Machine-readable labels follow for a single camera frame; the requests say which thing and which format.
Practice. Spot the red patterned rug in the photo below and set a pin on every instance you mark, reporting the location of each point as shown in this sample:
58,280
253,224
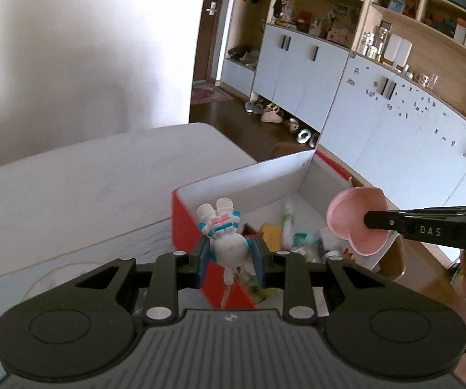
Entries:
208,94

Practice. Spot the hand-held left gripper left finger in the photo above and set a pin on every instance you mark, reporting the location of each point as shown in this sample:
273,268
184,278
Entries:
201,267

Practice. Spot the pink mug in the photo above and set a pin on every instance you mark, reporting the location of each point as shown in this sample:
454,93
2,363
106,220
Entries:
421,78

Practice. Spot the brown door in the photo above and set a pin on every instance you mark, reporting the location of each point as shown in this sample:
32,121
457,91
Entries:
206,48

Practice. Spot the blue photo frame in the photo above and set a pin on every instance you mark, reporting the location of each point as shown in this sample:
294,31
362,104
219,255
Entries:
396,5

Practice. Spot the pile of dark shoes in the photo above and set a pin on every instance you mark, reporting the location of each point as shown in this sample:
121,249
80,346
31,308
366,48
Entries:
243,56

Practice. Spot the small yellow box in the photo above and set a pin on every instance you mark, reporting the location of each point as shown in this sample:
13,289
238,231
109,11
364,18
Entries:
273,235

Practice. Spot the clear glass cup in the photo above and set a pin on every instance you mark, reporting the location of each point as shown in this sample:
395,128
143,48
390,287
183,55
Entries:
432,81

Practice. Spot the dark red pot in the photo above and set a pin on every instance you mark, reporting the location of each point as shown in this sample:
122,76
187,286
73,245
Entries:
304,17

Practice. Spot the white tube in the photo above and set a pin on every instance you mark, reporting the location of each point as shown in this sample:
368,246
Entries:
288,221

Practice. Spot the picture postcard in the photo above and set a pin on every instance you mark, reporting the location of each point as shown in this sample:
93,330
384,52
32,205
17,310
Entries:
341,10

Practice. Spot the grey slipper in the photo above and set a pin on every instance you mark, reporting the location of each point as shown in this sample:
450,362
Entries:
249,107
258,108

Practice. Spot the white and wood wall cabinet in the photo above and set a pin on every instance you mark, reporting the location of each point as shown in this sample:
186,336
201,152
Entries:
298,81

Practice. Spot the dark shoe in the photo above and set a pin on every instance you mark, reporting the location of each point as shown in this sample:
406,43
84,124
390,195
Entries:
315,140

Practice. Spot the red cardboard box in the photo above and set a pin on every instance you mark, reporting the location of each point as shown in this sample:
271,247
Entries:
182,227

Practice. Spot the silver shoe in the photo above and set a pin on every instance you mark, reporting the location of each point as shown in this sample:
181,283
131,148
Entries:
304,135

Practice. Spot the pink heart-shaped dish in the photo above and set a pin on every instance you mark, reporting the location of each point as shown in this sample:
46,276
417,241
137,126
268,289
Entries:
350,210

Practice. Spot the small white box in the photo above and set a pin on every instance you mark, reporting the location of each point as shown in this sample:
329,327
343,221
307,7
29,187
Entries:
460,31

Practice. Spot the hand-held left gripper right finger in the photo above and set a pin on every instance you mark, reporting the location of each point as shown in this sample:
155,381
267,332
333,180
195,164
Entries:
262,269

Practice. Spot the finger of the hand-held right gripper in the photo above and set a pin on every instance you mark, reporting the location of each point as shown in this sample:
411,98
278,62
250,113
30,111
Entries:
383,221

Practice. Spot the pink gift box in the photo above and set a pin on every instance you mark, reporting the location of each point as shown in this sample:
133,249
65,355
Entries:
340,35

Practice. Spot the white tall canister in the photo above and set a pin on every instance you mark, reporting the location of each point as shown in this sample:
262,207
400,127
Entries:
404,53
392,48

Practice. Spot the colorful figurine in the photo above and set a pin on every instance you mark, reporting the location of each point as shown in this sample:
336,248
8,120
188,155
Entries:
281,6

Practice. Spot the white astronaut figure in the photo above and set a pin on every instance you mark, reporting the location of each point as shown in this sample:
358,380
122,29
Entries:
229,247

